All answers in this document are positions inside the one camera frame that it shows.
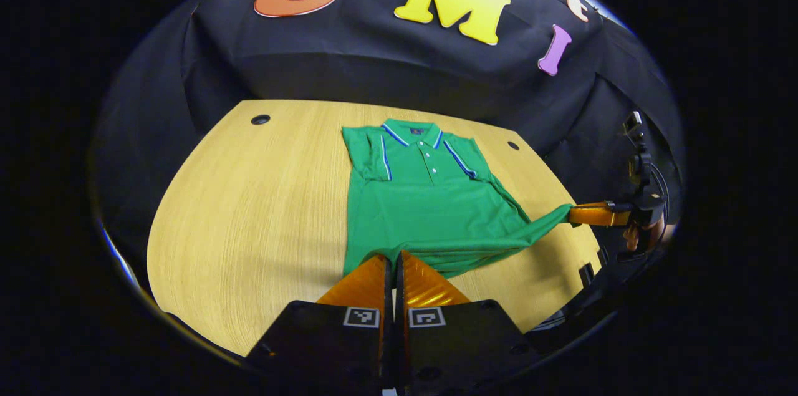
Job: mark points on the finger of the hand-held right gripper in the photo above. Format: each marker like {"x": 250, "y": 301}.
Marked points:
{"x": 598, "y": 214}

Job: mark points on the black backdrop cloth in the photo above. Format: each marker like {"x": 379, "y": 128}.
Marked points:
{"x": 374, "y": 53}

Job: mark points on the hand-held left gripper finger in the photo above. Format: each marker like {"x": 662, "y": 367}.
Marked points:
{"x": 388, "y": 287}
{"x": 399, "y": 290}

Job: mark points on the green T-shirt with blue trim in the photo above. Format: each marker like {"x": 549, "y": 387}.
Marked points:
{"x": 424, "y": 209}

